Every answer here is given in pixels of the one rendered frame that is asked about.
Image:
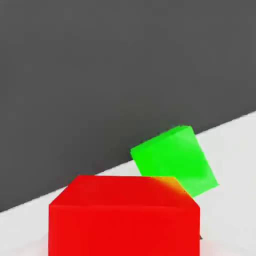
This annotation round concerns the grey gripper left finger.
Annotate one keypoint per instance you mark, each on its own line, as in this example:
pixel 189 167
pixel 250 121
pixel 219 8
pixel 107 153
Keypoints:
pixel 41 249

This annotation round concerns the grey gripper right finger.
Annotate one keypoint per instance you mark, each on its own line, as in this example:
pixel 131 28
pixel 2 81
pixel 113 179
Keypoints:
pixel 206 249

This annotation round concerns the small green cube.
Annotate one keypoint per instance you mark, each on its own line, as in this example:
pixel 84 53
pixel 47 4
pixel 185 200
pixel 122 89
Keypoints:
pixel 172 156

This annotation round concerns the small red cube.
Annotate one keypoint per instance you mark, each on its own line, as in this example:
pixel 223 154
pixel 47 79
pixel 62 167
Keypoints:
pixel 124 224

